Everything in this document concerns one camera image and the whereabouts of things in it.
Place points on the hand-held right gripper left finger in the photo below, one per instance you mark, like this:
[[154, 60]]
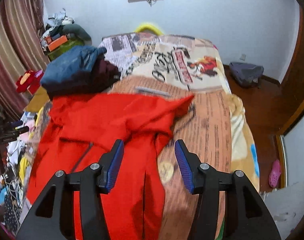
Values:
[[114, 170]]

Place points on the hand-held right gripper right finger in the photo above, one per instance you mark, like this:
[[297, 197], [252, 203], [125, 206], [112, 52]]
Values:
[[185, 170]]

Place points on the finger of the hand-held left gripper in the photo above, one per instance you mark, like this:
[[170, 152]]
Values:
[[23, 130]]

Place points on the red zip jacket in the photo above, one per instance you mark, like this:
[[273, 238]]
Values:
[[104, 120]]

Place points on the red plush flower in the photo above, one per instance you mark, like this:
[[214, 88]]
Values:
[[26, 80]]

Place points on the folded blue jeans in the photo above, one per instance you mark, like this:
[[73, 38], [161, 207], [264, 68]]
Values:
[[66, 67]]

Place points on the striped brown curtain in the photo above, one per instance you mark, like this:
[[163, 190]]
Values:
[[14, 42]]

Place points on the pink slipper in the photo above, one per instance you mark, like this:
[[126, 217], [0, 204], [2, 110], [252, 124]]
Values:
[[275, 173]]

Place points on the green patterned cloth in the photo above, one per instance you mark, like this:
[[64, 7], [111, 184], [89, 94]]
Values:
[[64, 50]]

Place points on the orange box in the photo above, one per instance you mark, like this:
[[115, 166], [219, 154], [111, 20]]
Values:
[[57, 43]]

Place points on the folded dark maroon garment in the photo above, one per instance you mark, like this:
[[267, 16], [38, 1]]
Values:
[[103, 76]]

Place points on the white cloth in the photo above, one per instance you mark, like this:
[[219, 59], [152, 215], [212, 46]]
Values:
[[284, 210]]

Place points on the pile of clutter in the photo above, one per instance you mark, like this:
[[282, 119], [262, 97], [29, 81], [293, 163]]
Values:
[[55, 26]]

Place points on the grey bag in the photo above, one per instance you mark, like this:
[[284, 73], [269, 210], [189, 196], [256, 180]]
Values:
[[245, 73]]

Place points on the brown wooden door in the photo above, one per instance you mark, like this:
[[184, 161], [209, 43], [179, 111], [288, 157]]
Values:
[[297, 75]]

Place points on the yellow fuzzy object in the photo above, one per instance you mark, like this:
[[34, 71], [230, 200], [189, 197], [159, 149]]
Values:
[[149, 27]]

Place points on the white wall outlet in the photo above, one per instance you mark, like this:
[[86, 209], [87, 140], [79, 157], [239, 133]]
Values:
[[242, 56]]

